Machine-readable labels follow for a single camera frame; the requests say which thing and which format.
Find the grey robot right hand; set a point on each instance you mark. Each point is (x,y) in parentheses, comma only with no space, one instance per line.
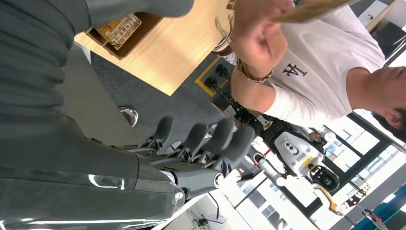
(79,184)

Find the person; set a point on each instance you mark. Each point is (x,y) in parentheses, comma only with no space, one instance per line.
(330,57)

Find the wooden card holder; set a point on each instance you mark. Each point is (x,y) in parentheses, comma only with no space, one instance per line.
(133,44)

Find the grey standing kiosk panel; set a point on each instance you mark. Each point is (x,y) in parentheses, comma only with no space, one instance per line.
(95,104)

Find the chrome stanchion base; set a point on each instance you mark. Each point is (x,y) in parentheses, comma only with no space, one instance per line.
(130,116)

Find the background humanoid robot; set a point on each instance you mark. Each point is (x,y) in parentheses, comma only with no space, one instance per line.
(295,149)

